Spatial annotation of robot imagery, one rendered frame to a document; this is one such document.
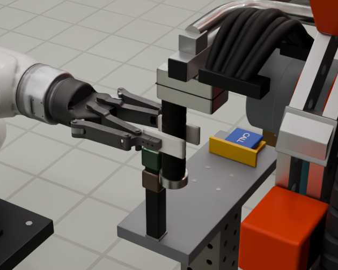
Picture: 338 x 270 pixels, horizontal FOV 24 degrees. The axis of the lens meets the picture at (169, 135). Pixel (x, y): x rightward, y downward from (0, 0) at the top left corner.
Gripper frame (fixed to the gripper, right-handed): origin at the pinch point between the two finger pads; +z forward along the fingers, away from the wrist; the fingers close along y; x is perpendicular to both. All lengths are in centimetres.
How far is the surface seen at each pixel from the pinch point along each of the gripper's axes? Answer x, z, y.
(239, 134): -35, -16, -55
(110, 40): -83, -131, -161
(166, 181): -6.7, 0.3, 2.2
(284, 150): 10.9, 21.8, 10.1
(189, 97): 9.1, 4.2, 2.5
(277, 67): 7.9, 9.6, -14.1
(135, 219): -37.8, -21.0, -20.0
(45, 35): -83, -158, -151
